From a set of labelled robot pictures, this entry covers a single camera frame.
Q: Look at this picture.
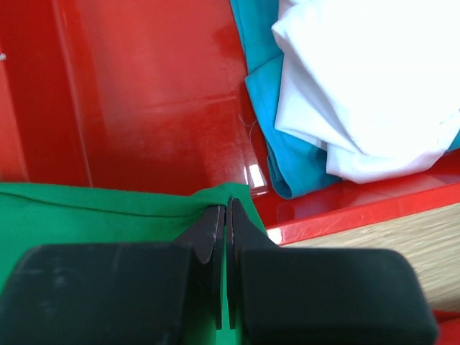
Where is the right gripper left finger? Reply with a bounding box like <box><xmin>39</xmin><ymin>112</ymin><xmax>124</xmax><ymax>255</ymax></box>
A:
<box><xmin>1</xmin><ymin>206</ymin><xmax>225</xmax><ymax>344</ymax></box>

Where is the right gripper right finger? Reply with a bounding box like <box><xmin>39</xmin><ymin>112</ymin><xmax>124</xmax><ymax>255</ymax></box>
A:
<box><xmin>226</xmin><ymin>198</ymin><xmax>438</xmax><ymax>344</ymax></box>

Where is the green t shirt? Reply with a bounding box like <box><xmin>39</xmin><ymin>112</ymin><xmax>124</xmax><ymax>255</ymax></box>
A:
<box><xmin>1</xmin><ymin>183</ymin><xmax>263</xmax><ymax>344</ymax></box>

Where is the teal t shirt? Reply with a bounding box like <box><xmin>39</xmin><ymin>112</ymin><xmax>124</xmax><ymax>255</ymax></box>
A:
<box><xmin>231</xmin><ymin>1</ymin><xmax>459</xmax><ymax>198</ymax></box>

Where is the folded red t shirt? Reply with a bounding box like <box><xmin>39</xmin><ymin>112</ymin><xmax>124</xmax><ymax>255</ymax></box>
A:
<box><xmin>433</xmin><ymin>310</ymin><xmax>460</xmax><ymax>345</ymax></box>

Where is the red plastic bin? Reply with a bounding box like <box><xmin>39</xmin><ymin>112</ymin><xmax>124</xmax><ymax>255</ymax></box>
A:
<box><xmin>1</xmin><ymin>1</ymin><xmax>459</xmax><ymax>244</ymax></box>

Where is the white t shirt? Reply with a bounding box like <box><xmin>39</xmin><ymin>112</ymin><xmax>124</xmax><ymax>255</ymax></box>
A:
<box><xmin>272</xmin><ymin>1</ymin><xmax>459</xmax><ymax>183</ymax></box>

